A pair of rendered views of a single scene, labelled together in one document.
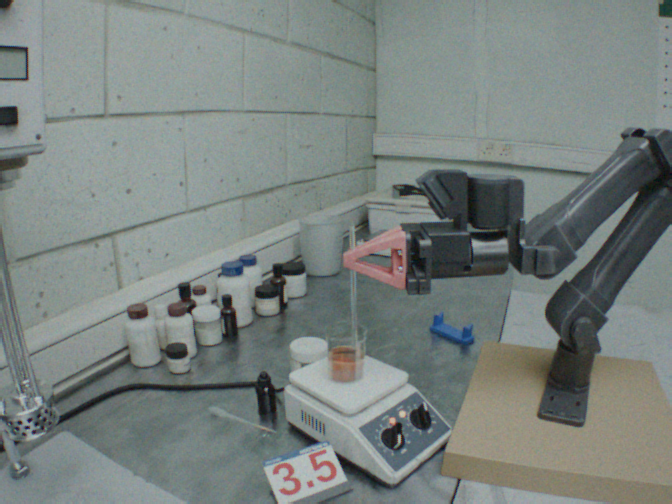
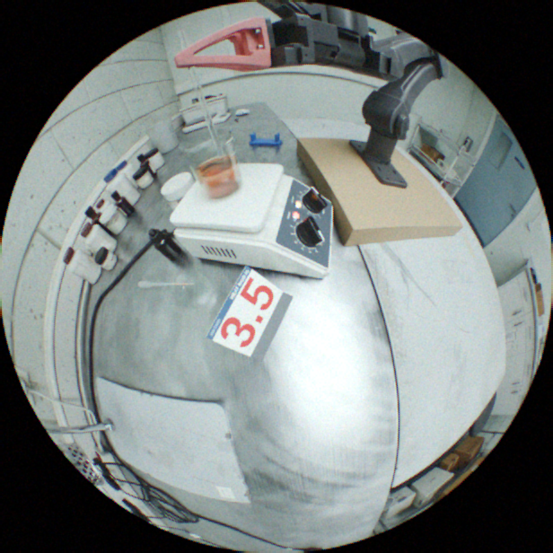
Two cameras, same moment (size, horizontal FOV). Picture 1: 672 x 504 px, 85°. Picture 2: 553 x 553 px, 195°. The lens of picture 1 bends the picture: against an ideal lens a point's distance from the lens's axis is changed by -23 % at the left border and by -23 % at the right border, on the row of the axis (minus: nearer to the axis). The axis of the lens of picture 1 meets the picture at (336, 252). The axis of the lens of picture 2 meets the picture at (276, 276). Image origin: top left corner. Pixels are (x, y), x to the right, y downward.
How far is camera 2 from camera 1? 0.41 m
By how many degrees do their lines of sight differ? 54
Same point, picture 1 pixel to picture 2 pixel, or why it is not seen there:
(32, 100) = not seen: outside the picture
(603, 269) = (408, 88)
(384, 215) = (191, 113)
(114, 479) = (137, 405)
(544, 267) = (395, 71)
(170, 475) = (156, 373)
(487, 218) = (346, 23)
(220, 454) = (169, 327)
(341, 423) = (253, 244)
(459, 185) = not seen: outside the picture
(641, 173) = (424, 51)
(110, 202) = (24, 215)
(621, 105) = not seen: hidden behind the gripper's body
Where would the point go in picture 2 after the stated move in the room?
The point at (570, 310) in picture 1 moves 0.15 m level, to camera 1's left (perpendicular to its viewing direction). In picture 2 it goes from (396, 108) to (341, 94)
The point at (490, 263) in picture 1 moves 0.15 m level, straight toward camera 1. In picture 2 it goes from (353, 55) to (474, 91)
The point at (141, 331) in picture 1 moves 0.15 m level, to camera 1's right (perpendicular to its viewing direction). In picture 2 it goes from (76, 265) to (114, 223)
